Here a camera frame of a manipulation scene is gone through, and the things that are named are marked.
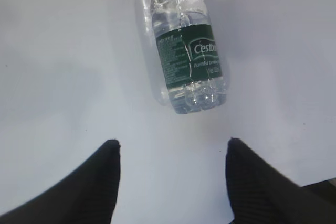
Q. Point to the clear water bottle green label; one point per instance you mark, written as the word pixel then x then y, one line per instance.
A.
pixel 181 54

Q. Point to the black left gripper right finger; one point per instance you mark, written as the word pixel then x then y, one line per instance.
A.
pixel 258 193

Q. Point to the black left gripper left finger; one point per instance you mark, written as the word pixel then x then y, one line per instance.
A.
pixel 87 195

